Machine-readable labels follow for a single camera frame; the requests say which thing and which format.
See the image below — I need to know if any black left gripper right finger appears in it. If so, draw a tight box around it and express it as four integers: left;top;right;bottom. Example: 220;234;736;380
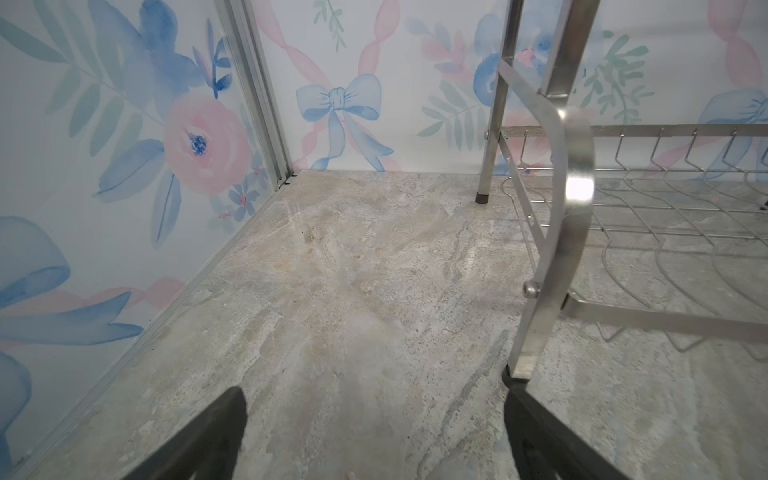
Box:
502;368;626;479

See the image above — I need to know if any aluminium corner post left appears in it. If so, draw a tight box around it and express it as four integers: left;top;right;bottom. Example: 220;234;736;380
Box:
215;0;294;190

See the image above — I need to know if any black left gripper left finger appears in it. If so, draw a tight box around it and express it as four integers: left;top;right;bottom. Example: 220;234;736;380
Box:
126;386;248;480

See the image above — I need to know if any stainless steel dish rack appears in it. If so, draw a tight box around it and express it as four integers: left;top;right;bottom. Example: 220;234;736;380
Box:
475;1;767;385

